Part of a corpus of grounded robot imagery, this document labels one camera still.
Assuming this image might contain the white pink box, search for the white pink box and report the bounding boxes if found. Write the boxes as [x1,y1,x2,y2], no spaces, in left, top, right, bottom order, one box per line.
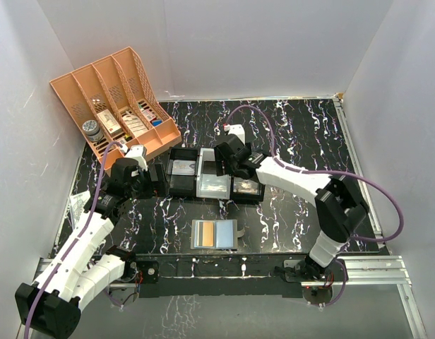
[97,109,122,136]

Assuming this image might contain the white label cards stack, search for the white label cards stack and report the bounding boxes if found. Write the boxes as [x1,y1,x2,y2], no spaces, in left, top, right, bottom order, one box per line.
[121,110,148,138]

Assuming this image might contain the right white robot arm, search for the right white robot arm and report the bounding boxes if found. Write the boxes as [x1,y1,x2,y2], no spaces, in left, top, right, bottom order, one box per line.
[214,124,369,280]

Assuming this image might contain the grey leather card holder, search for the grey leather card holder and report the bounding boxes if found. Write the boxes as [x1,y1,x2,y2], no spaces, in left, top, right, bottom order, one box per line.
[191,219,245,250]

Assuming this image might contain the orange plastic desk organizer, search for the orange plastic desk organizer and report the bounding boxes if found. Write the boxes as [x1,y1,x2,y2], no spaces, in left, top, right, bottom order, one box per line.
[50,47,181,170]

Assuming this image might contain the small pink white packet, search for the small pink white packet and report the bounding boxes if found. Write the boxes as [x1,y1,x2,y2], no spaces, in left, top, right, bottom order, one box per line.
[138,102,157,122]

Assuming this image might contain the black and white tray set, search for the black and white tray set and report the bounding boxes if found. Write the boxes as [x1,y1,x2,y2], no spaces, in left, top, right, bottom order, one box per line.
[167,147,265,203]

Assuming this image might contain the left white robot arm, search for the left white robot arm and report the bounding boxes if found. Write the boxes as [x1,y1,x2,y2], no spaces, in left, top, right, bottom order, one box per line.
[15,141,165,338]

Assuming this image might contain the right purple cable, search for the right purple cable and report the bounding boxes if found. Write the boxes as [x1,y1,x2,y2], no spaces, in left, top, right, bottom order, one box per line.
[222,105,405,308]

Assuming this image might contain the cards in black tray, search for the cards in black tray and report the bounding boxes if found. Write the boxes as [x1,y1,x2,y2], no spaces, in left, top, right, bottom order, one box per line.
[172,160,196,176]

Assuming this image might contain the white printed paper sheet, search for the white printed paper sheet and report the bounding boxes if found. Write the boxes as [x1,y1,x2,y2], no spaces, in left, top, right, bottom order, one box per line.
[68,191,90,229]

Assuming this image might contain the small round patterned tin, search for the small round patterned tin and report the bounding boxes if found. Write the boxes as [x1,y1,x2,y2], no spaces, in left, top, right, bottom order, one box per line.
[82,119,103,143]

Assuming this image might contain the dark patterned card in tray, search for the dark patterned card in tray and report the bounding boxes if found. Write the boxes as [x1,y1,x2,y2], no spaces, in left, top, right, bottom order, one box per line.
[233,177,259,195]

